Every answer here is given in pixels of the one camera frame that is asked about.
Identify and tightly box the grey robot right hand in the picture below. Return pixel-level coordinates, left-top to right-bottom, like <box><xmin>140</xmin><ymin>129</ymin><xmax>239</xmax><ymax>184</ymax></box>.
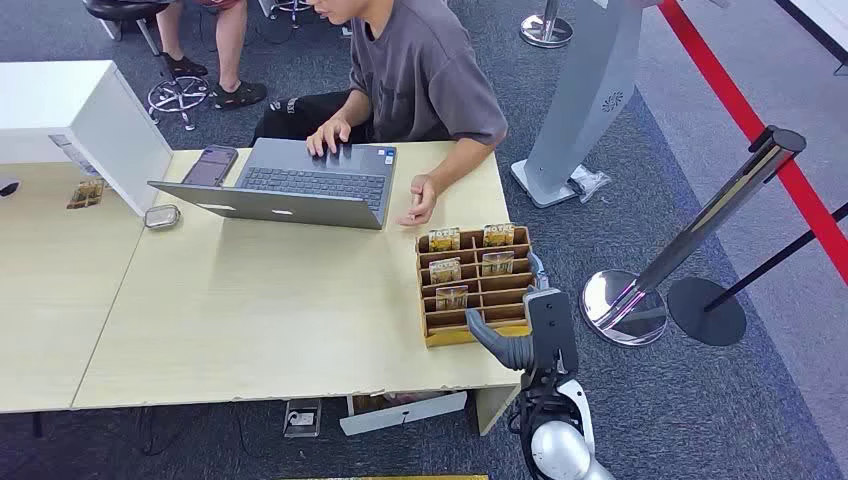
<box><xmin>464</xmin><ymin>251</ymin><xmax>580</xmax><ymax>374</ymax></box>

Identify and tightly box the autumn tree hotel card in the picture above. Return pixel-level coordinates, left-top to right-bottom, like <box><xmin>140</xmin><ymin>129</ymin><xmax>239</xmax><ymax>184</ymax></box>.
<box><xmin>482</xmin><ymin>223</ymin><xmax>516</xmax><ymax>248</ymax></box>
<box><xmin>480</xmin><ymin>250</ymin><xmax>515</xmax><ymax>277</ymax></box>
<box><xmin>429</xmin><ymin>227</ymin><xmax>462</xmax><ymax>253</ymax></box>
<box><xmin>435</xmin><ymin>285</ymin><xmax>469</xmax><ymax>311</ymax></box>
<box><xmin>428</xmin><ymin>258</ymin><xmax>462</xmax><ymax>285</ymax></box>
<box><xmin>66</xmin><ymin>178</ymin><xmax>106</xmax><ymax>211</ymax></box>

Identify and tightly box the wooden card organiser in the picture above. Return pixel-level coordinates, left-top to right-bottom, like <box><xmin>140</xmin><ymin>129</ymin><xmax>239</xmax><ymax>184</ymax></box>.
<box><xmin>415</xmin><ymin>225</ymin><xmax>537</xmax><ymax>350</ymax></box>

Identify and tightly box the person's left hand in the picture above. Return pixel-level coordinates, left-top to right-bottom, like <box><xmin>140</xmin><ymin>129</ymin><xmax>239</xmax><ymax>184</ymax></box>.
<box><xmin>397</xmin><ymin>174</ymin><xmax>440</xmax><ymax>228</ymax></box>

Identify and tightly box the person's hand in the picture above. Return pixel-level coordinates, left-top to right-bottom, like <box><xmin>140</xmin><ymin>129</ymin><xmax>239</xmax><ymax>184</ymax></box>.
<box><xmin>305</xmin><ymin>117</ymin><xmax>352</xmax><ymax>159</ymax></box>
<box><xmin>397</xmin><ymin>174</ymin><xmax>440</xmax><ymax>228</ymax></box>

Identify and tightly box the seated person at laptop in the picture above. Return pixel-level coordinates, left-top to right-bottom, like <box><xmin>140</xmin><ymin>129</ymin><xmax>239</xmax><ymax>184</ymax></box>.
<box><xmin>250</xmin><ymin>0</ymin><xmax>510</xmax><ymax>228</ymax></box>

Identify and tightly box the person's right hand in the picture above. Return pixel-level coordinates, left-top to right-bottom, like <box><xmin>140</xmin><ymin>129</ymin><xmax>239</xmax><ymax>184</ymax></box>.
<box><xmin>305</xmin><ymin>117</ymin><xmax>352</xmax><ymax>159</ymax></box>

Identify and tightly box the person in black sandals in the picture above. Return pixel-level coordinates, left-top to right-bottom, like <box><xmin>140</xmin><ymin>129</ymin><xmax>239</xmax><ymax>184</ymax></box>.
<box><xmin>155</xmin><ymin>0</ymin><xmax>269</xmax><ymax>111</ymax></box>

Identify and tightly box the clear plastic bag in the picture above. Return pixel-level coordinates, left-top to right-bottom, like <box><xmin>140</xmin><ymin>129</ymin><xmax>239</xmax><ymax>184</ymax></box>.
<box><xmin>569</xmin><ymin>165</ymin><xmax>612</xmax><ymax>204</ymax></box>

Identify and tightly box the white box under desk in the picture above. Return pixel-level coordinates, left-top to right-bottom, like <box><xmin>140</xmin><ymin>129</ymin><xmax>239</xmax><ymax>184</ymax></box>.
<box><xmin>339</xmin><ymin>390</ymin><xmax>469</xmax><ymax>437</ymax></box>

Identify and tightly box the grey kiosk stand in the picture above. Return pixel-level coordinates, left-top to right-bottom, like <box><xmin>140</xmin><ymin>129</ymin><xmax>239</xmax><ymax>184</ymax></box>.
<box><xmin>510</xmin><ymin>0</ymin><xmax>664</xmax><ymax>210</ymax></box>

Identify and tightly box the grey laptop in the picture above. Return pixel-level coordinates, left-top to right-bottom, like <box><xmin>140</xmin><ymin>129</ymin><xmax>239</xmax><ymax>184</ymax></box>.
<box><xmin>146</xmin><ymin>137</ymin><xmax>398</xmax><ymax>231</ymax></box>

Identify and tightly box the red barrier belt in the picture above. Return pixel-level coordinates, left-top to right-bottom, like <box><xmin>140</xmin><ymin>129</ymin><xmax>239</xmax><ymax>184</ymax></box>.
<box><xmin>657</xmin><ymin>0</ymin><xmax>848</xmax><ymax>286</ymax></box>

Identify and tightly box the chrome stanchion base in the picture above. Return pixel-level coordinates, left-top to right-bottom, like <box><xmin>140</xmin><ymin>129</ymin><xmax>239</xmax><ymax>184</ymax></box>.
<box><xmin>519</xmin><ymin>0</ymin><xmax>575</xmax><ymax>50</ymax></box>

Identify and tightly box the black smartphone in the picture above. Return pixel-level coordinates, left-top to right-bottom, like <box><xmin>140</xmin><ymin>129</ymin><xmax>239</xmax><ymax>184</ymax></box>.
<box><xmin>181</xmin><ymin>145</ymin><xmax>240</xmax><ymax>189</ymax></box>

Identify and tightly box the chrome chair base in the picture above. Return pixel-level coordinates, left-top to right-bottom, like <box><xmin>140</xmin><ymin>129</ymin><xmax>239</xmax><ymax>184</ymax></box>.
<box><xmin>258</xmin><ymin>0</ymin><xmax>316</xmax><ymax>28</ymax></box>

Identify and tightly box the white board black edge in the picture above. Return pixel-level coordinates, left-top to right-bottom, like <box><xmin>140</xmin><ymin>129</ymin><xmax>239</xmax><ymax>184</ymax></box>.
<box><xmin>775</xmin><ymin>0</ymin><xmax>848</xmax><ymax>76</ymax></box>

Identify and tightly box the black stool chrome base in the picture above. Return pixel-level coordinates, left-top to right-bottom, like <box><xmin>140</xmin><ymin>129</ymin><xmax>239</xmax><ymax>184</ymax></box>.
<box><xmin>82</xmin><ymin>0</ymin><xmax>213</xmax><ymax>132</ymax></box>

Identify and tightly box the white cabinet box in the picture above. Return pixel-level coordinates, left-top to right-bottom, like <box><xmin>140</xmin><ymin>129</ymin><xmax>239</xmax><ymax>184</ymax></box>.
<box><xmin>0</xmin><ymin>60</ymin><xmax>175</xmax><ymax>218</ymax></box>

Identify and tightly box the black stanchion post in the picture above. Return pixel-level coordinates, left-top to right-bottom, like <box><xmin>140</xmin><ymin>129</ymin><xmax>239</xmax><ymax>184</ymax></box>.
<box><xmin>667</xmin><ymin>201</ymin><xmax>848</xmax><ymax>348</ymax></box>

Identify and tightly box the chrome stanchion post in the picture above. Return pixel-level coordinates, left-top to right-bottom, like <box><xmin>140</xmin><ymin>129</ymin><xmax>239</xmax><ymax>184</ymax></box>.
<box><xmin>580</xmin><ymin>125</ymin><xmax>808</xmax><ymax>348</ymax></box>

